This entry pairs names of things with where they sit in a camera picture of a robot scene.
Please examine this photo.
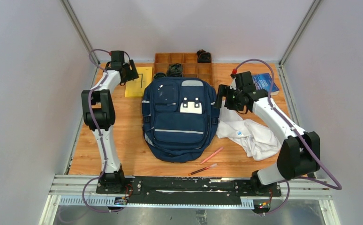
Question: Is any black rolled belt left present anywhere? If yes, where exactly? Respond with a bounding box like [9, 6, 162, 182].
[153, 73, 167, 80]

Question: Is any wooden compartment tray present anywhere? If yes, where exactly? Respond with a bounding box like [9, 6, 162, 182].
[153, 52, 214, 86]

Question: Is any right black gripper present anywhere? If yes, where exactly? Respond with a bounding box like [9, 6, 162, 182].
[213, 84, 244, 112]

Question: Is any white cloth garment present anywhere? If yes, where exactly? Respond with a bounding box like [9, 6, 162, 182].
[216, 107, 281, 161]

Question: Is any navy blue backpack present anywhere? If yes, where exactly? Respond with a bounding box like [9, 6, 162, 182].
[142, 77, 220, 163]

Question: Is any black rolled belt middle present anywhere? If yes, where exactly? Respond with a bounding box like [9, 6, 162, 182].
[166, 63, 183, 77]

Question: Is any blue Jane Eyre book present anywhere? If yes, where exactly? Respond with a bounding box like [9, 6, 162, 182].
[252, 73, 280, 96]

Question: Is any pink pen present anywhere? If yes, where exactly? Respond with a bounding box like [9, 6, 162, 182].
[200, 147, 224, 165]

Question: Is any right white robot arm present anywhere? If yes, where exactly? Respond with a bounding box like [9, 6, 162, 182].
[214, 72, 320, 196]

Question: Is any red clear-capped pen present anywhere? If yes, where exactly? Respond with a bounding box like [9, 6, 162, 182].
[188, 163, 218, 176]

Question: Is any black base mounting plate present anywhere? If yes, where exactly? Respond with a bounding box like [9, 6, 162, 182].
[96, 175, 282, 206]

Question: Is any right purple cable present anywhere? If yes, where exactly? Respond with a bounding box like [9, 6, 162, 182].
[231, 59, 343, 216]

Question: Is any yellow notebook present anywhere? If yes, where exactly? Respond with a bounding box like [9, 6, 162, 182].
[125, 67, 153, 97]

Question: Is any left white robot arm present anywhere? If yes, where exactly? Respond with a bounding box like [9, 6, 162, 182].
[81, 50, 139, 195]

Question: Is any aluminium frame rail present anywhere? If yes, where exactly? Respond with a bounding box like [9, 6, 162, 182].
[40, 175, 340, 225]

